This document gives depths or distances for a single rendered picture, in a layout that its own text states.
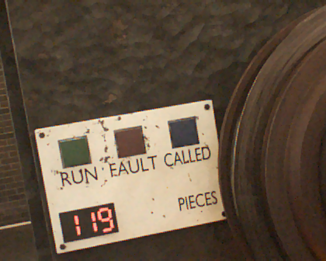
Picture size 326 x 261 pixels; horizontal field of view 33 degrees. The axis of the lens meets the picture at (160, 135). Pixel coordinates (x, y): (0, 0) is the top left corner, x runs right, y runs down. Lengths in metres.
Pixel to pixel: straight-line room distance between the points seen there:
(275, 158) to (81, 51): 0.32
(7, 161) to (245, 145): 6.20
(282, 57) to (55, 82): 0.32
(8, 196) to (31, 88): 6.07
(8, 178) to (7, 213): 0.42
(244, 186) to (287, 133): 0.08
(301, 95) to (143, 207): 0.28
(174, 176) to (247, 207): 0.15
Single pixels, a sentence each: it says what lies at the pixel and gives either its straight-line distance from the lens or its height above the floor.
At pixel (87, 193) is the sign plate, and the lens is 0.80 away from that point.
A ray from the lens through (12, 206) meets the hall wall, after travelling 6.88.
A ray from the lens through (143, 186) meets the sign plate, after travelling 0.80.
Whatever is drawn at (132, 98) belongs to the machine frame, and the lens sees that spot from 0.81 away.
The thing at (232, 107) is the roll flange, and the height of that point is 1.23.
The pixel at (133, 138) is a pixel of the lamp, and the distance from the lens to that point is 0.79.
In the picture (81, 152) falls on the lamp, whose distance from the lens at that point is 0.79.
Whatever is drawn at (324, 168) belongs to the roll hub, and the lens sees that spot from 0.68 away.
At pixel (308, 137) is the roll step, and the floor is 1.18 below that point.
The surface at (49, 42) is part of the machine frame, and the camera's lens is 0.81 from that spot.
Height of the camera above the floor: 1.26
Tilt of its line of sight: 4 degrees down
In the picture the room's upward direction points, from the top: 9 degrees counter-clockwise
